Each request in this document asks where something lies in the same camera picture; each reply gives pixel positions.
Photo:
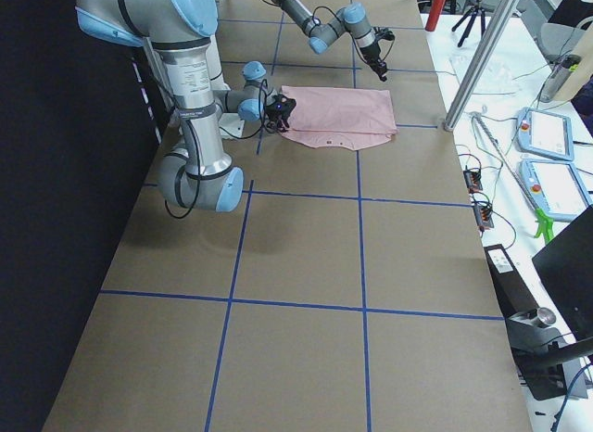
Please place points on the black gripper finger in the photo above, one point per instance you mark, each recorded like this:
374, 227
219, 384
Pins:
381, 72

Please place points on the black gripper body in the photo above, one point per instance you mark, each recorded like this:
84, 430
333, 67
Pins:
274, 117
371, 54

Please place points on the pink Snoopy t-shirt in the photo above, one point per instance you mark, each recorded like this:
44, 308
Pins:
353, 119

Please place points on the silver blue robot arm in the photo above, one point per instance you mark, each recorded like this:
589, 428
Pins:
197, 173
351, 20

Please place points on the red bottle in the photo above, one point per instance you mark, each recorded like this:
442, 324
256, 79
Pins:
436, 9

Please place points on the clear plastic bag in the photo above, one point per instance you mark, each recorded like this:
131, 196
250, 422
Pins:
496, 79

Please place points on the threaded metal rod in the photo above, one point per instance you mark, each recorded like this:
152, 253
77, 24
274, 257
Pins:
477, 118

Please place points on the upper orange connector block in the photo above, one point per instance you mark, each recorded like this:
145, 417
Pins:
472, 178

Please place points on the orange connector block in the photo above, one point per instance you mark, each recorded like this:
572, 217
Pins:
483, 215
472, 178

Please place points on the upper blue teach pendant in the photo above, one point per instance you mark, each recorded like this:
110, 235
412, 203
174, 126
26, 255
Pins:
545, 134

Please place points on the blue teach pendant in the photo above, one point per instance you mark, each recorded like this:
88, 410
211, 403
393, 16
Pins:
545, 134
556, 187

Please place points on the lower orange connector block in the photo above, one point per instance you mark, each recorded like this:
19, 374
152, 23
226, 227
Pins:
483, 215

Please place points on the lower blue teach pendant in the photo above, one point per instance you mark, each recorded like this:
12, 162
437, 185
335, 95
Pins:
556, 187

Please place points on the green plastic clamp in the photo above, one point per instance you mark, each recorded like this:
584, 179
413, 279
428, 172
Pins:
544, 226

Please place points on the black box with label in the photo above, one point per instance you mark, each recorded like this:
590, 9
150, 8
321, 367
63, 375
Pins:
513, 295

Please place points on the black monitor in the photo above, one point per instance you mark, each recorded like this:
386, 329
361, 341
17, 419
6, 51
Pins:
564, 267

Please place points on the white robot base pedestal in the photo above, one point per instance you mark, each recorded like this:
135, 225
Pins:
231, 125

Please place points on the black camera tripod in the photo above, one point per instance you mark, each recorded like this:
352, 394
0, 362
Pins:
476, 11

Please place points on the aluminium frame post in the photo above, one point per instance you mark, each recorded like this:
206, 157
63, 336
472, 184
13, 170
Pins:
478, 63

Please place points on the metal cylinder clamp mount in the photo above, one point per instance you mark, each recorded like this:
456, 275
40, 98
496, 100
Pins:
533, 332

